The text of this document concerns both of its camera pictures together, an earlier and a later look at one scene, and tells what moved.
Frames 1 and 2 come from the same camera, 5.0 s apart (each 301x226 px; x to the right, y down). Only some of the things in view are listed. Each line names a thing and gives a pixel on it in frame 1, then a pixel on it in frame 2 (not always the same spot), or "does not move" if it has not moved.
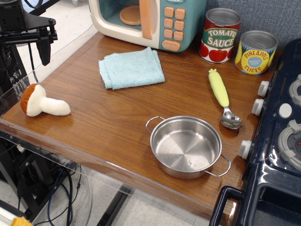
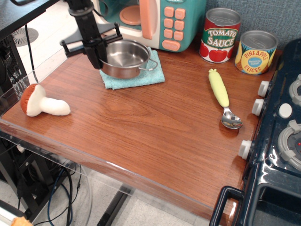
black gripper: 36,28 → 100,35
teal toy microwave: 169,25 does not move
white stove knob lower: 244,149 does not move
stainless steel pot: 186,147 → 125,58
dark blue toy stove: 271,195 does not move
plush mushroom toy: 34,102 does not move
